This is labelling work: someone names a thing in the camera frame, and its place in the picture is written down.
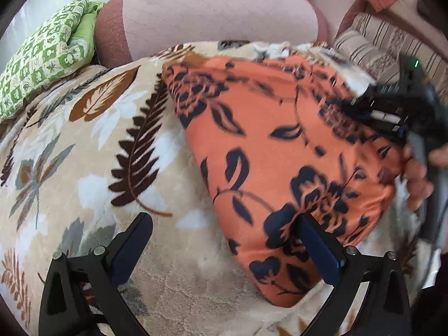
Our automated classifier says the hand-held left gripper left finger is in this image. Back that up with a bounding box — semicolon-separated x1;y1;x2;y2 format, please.
38;212;155;336

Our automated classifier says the striped beige cushion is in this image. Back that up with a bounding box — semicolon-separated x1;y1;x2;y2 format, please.
351;11;448;82
331;30;402;85

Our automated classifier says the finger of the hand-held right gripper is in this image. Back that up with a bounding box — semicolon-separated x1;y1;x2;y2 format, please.
341;93;400;117
350;111;408;138

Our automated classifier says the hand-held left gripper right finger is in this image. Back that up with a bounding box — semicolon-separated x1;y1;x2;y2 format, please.
296;213;411;336

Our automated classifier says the beige leaf-print blanket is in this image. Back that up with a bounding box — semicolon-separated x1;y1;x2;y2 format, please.
0;40;442;336

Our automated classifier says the green patterned pillow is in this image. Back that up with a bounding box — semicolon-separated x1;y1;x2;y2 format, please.
0;0;106;122

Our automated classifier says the orange floral garment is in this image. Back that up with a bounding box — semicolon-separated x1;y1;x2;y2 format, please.
161;54;407;309

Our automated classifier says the person's right hand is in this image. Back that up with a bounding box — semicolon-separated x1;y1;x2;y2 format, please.
402;146;448;213

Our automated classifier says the pink bolster pillow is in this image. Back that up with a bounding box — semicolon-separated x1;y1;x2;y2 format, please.
94;0;330;69

